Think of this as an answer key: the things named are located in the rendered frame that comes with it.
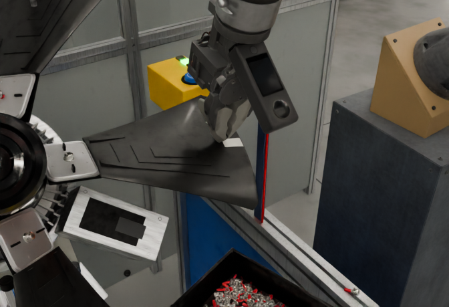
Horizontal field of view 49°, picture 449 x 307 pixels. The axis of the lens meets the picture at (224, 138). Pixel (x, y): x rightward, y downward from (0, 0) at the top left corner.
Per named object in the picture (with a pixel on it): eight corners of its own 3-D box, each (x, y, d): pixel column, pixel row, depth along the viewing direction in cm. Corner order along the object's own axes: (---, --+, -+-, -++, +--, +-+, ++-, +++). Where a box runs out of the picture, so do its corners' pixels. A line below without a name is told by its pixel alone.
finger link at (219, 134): (204, 120, 77) (213, 75, 70) (224, 146, 74) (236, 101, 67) (186, 126, 75) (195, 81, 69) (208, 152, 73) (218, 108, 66)
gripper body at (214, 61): (228, 62, 73) (245, -10, 64) (262, 99, 69) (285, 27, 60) (184, 75, 69) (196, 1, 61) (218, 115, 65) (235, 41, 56)
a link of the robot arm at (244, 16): (296, -3, 57) (240, 11, 53) (285, 30, 60) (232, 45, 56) (258, -35, 61) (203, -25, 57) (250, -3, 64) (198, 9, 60)
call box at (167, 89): (150, 104, 118) (145, 63, 112) (185, 93, 122) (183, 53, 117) (184, 134, 107) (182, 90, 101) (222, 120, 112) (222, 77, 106)
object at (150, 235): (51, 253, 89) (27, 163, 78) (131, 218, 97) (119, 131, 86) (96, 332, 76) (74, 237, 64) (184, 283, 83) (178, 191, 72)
